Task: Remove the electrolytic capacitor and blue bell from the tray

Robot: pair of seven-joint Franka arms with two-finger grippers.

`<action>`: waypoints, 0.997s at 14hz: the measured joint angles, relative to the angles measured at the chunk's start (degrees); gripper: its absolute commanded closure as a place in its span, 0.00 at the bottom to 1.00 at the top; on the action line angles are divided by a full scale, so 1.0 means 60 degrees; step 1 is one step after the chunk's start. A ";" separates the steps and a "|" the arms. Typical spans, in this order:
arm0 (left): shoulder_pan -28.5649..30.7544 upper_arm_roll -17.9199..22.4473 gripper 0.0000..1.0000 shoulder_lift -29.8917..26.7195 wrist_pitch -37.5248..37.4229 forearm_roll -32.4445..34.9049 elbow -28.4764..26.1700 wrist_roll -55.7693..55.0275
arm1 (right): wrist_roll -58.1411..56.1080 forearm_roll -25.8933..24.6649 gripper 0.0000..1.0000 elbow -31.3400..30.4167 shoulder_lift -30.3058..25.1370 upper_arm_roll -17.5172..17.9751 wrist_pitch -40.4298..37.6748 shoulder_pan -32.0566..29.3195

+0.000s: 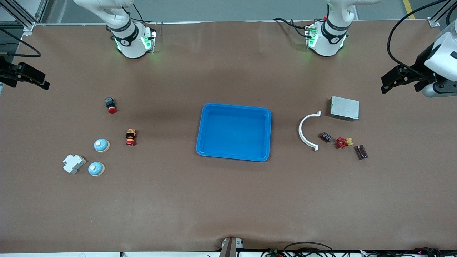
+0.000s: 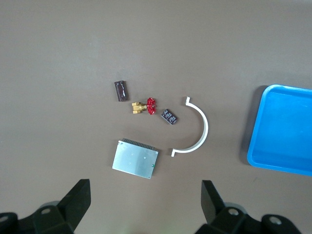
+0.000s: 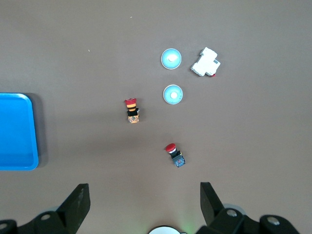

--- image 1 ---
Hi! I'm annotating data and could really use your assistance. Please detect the aluminium frame profile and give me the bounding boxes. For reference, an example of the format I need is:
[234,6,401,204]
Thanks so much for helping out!
[0,0,49,36]
[428,0,457,27]

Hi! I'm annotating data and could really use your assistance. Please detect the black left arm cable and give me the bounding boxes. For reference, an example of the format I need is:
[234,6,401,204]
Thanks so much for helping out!
[387,0,457,72]

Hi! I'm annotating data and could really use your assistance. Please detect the brown table cover mat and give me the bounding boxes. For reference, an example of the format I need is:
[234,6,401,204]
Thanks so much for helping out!
[0,20,457,253]

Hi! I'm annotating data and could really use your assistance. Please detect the white curved pipe clamp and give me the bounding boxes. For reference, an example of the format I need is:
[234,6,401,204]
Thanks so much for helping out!
[298,111,322,152]

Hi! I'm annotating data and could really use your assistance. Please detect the grey metal box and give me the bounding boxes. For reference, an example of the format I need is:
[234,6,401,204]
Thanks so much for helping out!
[329,96,360,122]

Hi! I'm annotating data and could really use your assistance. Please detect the blue desk bell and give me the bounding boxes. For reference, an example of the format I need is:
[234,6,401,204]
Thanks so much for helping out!
[88,161,105,177]
[94,138,110,153]

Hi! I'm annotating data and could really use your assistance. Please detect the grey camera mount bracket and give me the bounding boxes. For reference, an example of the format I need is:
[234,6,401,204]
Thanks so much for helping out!
[219,237,244,257]

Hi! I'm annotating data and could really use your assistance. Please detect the black cable bundle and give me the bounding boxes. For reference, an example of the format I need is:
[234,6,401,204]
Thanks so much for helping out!
[361,247,457,257]

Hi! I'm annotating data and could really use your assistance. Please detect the black left base cable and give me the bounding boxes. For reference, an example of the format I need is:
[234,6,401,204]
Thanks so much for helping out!
[273,17,312,38]

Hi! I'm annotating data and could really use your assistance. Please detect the black base cable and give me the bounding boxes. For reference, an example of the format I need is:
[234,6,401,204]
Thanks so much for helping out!
[121,3,157,25]
[273,17,312,38]

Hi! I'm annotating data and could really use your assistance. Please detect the black right base cable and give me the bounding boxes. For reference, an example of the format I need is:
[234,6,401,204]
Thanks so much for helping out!
[121,3,157,25]

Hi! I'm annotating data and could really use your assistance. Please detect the white circuit breaker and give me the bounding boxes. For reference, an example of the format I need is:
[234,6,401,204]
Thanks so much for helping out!
[62,154,87,174]

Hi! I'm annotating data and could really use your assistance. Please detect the blue plastic tray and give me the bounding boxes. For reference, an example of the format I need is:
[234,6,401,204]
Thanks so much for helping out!
[196,103,272,162]

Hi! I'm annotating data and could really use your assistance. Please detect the black looped cable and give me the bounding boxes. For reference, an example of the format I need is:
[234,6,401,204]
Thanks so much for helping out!
[283,242,335,257]

